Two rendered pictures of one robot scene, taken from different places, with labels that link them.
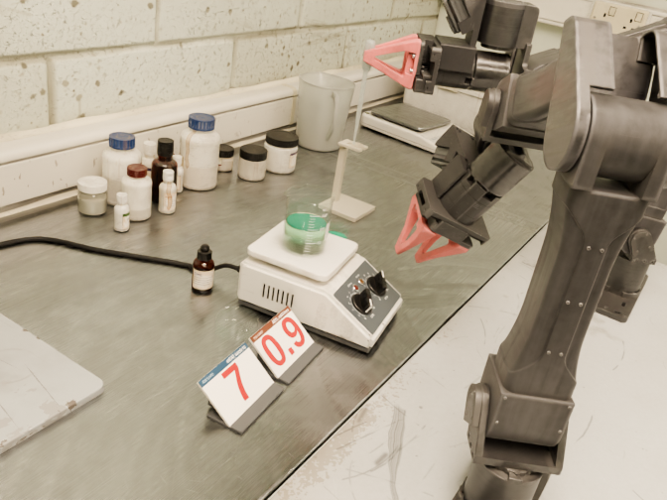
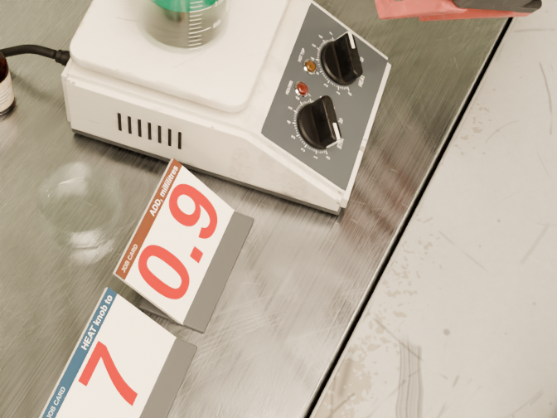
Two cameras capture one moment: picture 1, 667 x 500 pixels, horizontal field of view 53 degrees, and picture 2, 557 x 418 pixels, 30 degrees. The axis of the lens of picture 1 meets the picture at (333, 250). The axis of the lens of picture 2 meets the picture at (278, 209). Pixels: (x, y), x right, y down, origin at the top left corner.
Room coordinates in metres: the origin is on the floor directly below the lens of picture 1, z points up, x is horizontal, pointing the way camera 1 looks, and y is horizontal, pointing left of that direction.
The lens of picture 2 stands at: (0.36, 0.04, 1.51)
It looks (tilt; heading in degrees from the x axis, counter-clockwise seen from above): 60 degrees down; 349
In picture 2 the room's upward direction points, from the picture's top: 11 degrees clockwise
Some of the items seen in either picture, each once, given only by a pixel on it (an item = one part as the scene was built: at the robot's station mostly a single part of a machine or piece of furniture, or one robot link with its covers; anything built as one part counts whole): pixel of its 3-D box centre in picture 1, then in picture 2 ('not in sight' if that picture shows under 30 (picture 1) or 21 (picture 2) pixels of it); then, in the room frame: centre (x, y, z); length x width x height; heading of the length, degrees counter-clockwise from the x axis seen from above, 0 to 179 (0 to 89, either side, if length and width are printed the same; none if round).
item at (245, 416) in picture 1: (242, 385); (122, 381); (0.58, 0.07, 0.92); 0.09 x 0.06 x 0.04; 158
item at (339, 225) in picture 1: (335, 235); not in sight; (0.97, 0.00, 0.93); 0.04 x 0.04 x 0.06
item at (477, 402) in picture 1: (514, 426); not in sight; (0.49, -0.20, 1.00); 0.09 x 0.06 x 0.06; 93
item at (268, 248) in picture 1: (304, 248); (186, 17); (0.81, 0.04, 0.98); 0.12 x 0.12 x 0.01; 71
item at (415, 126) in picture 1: (419, 127); not in sight; (1.70, -0.16, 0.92); 0.26 x 0.19 x 0.05; 56
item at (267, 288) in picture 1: (317, 282); (220, 69); (0.80, 0.02, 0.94); 0.22 x 0.13 x 0.08; 71
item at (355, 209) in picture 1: (352, 178); not in sight; (1.16, -0.01, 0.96); 0.08 x 0.08 x 0.13; 63
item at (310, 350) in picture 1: (287, 343); (186, 245); (0.68, 0.04, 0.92); 0.09 x 0.06 x 0.04; 158
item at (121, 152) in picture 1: (121, 168); not in sight; (1.03, 0.37, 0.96); 0.06 x 0.06 x 0.11
